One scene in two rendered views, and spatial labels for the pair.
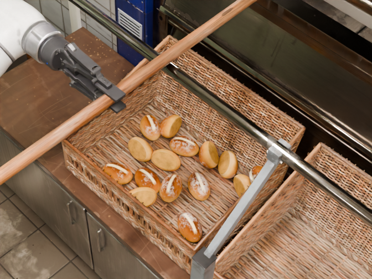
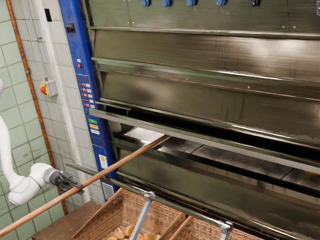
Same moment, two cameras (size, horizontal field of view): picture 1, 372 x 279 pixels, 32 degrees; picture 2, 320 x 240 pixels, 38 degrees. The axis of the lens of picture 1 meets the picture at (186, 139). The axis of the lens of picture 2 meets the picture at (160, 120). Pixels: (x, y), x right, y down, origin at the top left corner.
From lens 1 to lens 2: 1.25 m
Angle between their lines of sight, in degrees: 30
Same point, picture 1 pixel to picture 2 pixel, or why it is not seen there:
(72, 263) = not seen: outside the picture
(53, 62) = (55, 181)
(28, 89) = (61, 229)
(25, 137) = not seen: outside the picture
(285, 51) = (167, 172)
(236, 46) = (149, 178)
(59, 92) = (76, 228)
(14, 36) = (40, 175)
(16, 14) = (41, 167)
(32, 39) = (47, 174)
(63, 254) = not seen: outside the picture
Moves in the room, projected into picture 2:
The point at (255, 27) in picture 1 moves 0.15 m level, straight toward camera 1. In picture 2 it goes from (154, 166) to (149, 179)
